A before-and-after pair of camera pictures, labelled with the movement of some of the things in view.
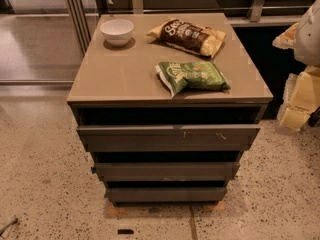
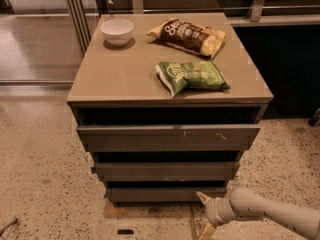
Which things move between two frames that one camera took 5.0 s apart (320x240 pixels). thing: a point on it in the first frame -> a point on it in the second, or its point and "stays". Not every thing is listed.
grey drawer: x=166 y=194 stays
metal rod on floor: x=12 y=222 stays
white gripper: x=308 y=39 -> x=213 y=211
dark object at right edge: x=314 y=118 stays
